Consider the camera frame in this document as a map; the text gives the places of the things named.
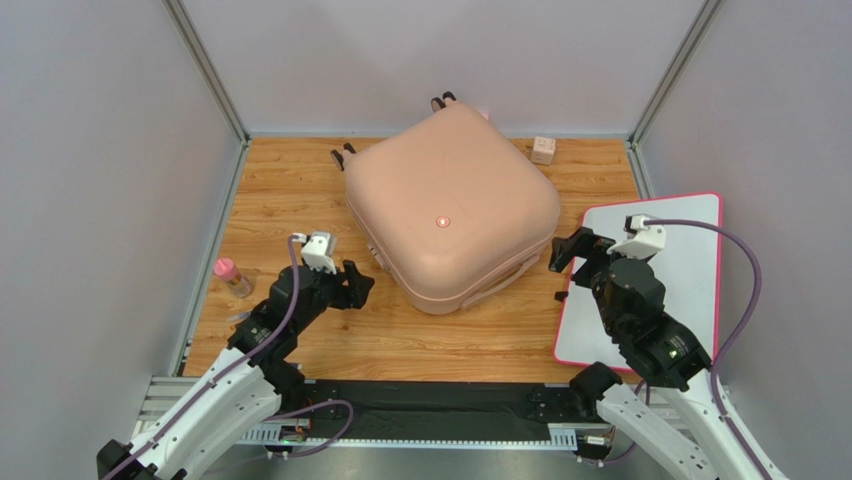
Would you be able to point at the pink capped bottle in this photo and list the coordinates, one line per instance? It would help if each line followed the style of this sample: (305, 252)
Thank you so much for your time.
(226, 270)

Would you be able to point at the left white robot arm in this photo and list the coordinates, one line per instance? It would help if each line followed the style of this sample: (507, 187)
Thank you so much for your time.
(249, 382)

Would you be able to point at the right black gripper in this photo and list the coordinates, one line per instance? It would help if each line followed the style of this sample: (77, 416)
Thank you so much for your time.
(584, 257)

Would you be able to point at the pink suitcase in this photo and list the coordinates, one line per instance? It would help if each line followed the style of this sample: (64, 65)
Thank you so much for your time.
(450, 207)

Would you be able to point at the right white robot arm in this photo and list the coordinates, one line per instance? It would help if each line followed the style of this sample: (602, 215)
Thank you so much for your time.
(665, 353)

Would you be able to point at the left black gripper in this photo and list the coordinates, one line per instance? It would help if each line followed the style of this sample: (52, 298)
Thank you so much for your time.
(353, 294)

